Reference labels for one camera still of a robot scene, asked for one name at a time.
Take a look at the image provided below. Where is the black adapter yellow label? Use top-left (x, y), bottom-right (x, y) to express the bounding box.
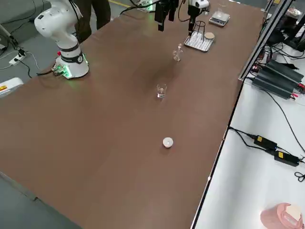
top-left (274, 150), bottom-right (300, 167)
top-left (253, 135), bottom-right (278, 150)

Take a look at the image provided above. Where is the ribbed metal tray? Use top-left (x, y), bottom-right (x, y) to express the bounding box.
top-left (183, 30), bottom-right (215, 52)

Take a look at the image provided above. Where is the black power supply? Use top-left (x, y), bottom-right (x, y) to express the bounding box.
top-left (252, 68), bottom-right (298, 100)
top-left (264, 59), bottom-right (305, 84)

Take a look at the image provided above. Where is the white power strip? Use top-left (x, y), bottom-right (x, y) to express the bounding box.
top-left (9, 53), bottom-right (27, 66)

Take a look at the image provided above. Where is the silver digital scale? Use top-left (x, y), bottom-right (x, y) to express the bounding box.
top-left (209, 10), bottom-right (231, 28)

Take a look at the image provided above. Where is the aluminium frame post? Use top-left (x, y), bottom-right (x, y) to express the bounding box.
top-left (238, 0), bottom-right (294, 82)

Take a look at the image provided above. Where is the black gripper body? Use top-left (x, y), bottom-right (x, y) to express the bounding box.
top-left (187, 5), bottom-right (199, 24)

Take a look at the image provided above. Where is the glass alcohol lamp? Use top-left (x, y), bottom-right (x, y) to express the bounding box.
top-left (173, 43), bottom-right (184, 62)

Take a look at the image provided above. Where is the large glass beaker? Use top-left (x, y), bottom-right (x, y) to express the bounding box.
top-left (216, 4), bottom-right (229, 19)

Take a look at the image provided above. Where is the black wire tripod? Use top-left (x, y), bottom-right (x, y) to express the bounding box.
top-left (193, 21), bottom-right (207, 43)

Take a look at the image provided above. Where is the black monitor on stand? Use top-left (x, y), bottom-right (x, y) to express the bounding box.
top-left (271, 0), bottom-right (305, 52)

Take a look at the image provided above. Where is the white control cabinet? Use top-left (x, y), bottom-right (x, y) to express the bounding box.
top-left (0, 77), bottom-right (24, 99)

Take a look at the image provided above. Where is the pink plastic object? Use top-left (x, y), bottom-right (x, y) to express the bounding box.
top-left (260, 202), bottom-right (305, 229)

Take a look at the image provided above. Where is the small glass beaker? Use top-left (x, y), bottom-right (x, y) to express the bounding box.
top-left (156, 83), bottom-right (168, 99)

